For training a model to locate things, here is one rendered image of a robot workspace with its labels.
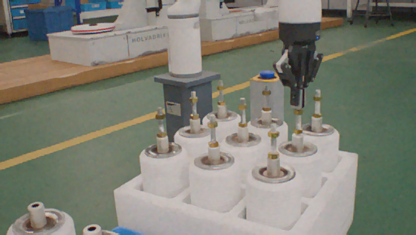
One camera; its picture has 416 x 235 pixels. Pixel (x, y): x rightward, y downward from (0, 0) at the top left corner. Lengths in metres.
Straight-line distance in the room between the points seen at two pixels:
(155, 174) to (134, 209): 0.08
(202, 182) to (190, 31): 0.57
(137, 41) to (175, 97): 1.76
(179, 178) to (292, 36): 0.34
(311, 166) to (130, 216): 0.37
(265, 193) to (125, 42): 2.32
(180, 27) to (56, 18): 4.09
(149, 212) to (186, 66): 0.53
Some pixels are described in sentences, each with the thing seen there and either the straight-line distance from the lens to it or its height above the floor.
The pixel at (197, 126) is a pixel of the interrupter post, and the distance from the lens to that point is 0.93.
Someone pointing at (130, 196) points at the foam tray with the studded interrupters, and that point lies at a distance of 0.85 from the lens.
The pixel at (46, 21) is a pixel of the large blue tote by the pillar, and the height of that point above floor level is 0.22.
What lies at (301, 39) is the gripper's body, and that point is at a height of 0.47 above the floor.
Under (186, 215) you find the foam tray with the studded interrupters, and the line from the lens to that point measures 0.78.
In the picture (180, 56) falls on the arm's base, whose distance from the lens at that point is 1.23.
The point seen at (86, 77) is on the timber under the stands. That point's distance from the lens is 2.69.
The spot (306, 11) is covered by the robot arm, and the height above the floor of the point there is 0.51.
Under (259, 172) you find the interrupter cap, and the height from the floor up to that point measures 0.25.
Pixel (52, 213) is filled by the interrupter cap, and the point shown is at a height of 0.25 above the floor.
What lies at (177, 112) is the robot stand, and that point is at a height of 0.20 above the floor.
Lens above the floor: 0.57
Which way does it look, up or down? 18 degrees down
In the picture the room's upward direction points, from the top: 3 degrees counter-clockwise
